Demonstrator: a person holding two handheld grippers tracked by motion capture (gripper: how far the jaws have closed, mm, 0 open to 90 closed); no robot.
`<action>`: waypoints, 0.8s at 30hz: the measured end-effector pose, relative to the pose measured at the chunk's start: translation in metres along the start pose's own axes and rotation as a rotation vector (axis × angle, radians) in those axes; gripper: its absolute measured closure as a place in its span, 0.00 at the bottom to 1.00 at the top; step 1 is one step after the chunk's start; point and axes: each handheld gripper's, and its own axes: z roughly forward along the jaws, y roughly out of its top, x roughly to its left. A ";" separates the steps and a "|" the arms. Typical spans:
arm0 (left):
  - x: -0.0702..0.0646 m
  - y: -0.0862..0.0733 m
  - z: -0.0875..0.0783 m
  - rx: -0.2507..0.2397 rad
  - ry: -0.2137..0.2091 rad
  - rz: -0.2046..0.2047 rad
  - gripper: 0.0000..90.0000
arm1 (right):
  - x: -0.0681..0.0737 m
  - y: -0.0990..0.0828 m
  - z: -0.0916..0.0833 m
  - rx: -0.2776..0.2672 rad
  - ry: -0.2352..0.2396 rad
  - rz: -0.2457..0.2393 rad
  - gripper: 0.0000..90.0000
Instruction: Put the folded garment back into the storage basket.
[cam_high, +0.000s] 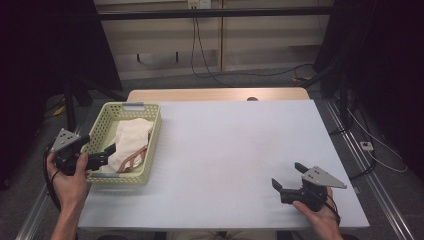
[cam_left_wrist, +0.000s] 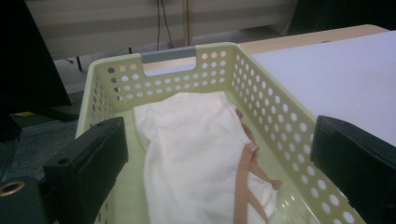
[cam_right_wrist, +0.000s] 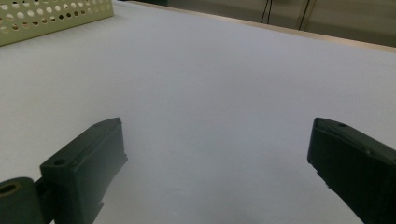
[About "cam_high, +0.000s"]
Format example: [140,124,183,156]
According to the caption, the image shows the white wall socket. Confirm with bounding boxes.
[187,0,212,10]

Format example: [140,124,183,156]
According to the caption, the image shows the pale green perforated basket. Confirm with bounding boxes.
[80,101,163,186]

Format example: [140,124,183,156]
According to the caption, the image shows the person's left hand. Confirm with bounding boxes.
[46,152,90,214]

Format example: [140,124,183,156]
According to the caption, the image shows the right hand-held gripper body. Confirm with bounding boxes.
[279,165,348,213]

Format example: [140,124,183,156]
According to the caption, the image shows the white floor cable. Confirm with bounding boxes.
[346,109,409,174]

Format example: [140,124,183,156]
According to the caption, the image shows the black horizontal metal bar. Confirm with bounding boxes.
[96,5,334,22]

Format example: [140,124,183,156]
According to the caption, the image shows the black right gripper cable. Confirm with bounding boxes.
[324,194,342,225]

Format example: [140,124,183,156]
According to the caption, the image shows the cream garment with tan straps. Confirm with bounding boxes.
[101,117,155,174]

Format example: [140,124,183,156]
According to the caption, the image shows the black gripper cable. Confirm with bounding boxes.
[324,194,342,225]
[42,143,63,212]

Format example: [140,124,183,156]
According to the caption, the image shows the person's right hand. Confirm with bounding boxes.
[292,186,342,235]

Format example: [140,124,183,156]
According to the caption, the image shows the aluminium floor rail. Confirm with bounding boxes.
[14,184,52,240]
[323,99,417,240]

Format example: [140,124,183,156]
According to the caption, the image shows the black metal stand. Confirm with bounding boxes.
[63,78,128,134]

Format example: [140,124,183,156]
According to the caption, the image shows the white table mat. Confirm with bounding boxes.
[77,99,370,231]

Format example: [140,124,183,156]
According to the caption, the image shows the dark curtain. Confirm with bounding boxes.
[313,0,424,171]
[0,0,123,188]

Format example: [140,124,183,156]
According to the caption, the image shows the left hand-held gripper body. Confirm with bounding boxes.
[50,128,93,176]

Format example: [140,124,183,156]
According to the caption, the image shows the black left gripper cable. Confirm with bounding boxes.
[42,143,63,212]

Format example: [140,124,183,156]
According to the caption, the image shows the black hanging cable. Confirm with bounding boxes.
[193,8,315,79]
[189,8,231,87]

